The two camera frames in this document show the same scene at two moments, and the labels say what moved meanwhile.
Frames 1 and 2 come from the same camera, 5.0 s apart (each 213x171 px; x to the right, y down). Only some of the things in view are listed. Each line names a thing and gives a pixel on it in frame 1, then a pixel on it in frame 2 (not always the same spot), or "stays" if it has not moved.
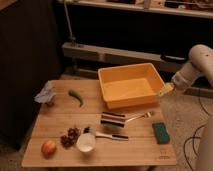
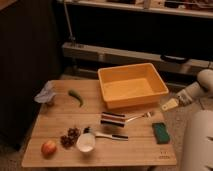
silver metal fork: (146, 114) stays
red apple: (48, 149) stays
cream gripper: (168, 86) → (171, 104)
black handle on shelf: (174, 58) stays
